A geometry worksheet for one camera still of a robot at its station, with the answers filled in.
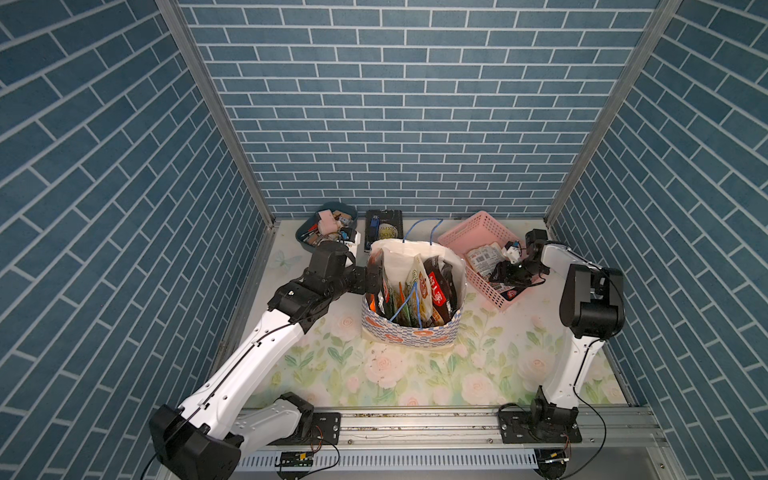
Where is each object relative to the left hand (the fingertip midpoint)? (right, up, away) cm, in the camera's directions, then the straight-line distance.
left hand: (373, 266), depth 74 cm
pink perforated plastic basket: (+40, +12, +41) cm, 58 cm away
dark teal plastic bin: (-18, +14, +37) cm, 44 cm away
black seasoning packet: (+16, -5, 0) cm, 17 cm away
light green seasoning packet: (+12, -10, +9) cm, 18 cm away
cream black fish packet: (+36, +1, +31) cm, 47 cm away
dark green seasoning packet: (+19, -3, +1) cm, 19 cm away
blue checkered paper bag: (+2, -14, -6) cm, 15 cm away
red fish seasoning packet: (0, +1, +8) cm, 8 cm away
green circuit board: (-18, -47, -2) cm, 51 cm away
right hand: (+42, -7, +27) cm, 50 cm away
